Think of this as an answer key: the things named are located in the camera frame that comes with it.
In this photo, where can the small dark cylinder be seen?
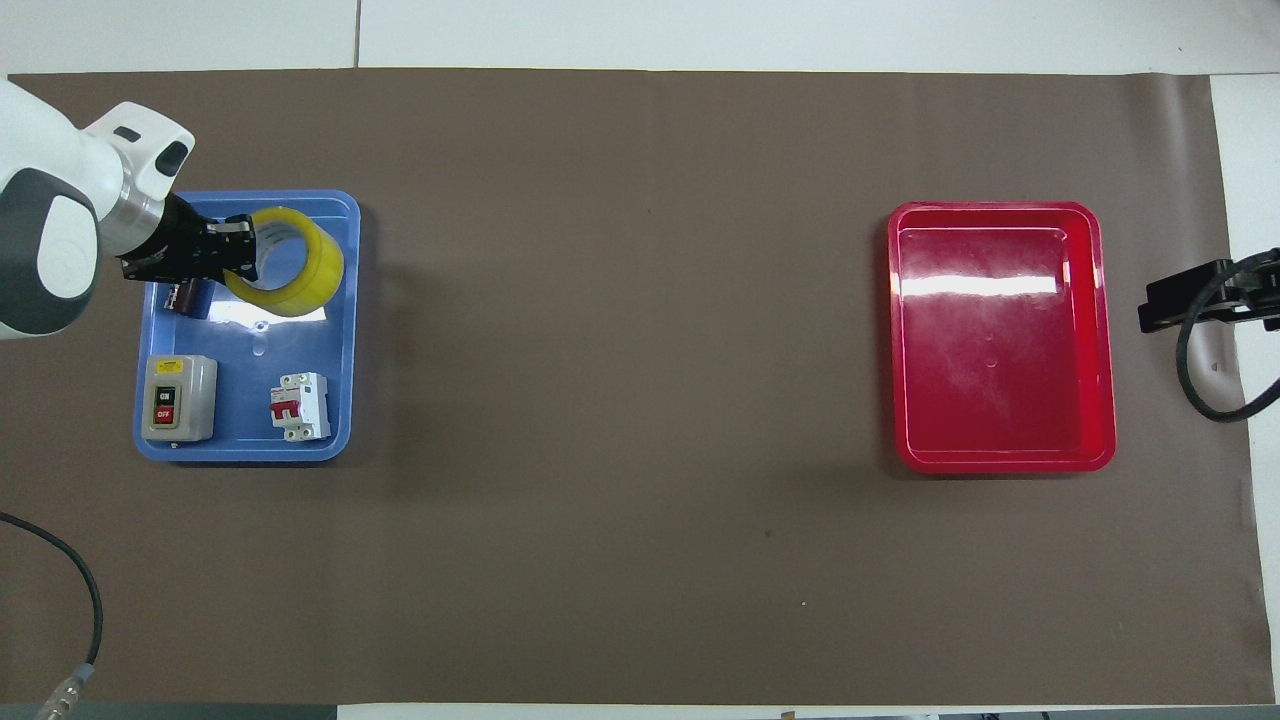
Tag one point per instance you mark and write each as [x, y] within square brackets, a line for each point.
[190, 298]

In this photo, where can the white circuit breaker red lever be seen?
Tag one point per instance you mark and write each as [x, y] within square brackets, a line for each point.
[300, 405]

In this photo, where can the red plastic tray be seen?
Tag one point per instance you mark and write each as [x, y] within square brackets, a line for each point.
[1000, 340]

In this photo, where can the blue plastic tray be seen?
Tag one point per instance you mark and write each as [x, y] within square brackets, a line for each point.
[250, 400]

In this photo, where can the grey on-off switch box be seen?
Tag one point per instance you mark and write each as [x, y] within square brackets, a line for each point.
[177, 398]

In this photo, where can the yellow tape roll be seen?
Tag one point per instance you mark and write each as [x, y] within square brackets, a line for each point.
[310, 268]

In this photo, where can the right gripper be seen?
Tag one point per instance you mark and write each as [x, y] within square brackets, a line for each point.
[1256, 300]

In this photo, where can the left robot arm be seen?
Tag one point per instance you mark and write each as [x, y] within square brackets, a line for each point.
[45, 170]

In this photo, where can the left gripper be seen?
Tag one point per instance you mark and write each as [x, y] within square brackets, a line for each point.
[172, 248]

